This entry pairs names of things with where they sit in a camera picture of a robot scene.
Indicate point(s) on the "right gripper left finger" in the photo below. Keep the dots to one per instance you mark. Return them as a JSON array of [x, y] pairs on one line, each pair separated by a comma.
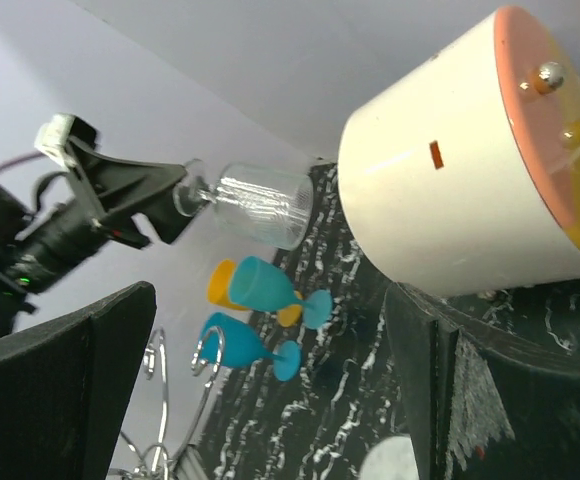
[[65, 386]]

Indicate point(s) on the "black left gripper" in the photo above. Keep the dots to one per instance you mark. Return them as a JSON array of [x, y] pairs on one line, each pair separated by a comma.
[[112, 191]]

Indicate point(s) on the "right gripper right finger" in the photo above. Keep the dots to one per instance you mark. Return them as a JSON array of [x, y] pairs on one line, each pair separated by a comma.
[[491, 390]]

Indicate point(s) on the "yellow wine glass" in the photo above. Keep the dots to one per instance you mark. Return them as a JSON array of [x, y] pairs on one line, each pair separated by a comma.
[[217, 294]]

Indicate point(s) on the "clear ribbed tumbler glass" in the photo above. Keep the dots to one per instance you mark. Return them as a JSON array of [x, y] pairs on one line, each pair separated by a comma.
[[264, 204]]

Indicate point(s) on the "blue wine glass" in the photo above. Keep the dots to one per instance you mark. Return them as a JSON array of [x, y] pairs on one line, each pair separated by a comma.
[[242, 346], [261, 286]]

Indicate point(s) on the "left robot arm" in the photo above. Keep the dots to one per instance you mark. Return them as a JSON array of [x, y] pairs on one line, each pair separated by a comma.
[[33, 258]]

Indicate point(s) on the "white round box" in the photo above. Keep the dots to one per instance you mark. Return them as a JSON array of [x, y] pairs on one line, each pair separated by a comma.
[[464, 176]]

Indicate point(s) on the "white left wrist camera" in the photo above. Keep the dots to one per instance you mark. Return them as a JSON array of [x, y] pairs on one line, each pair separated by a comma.
[[53, 136]]

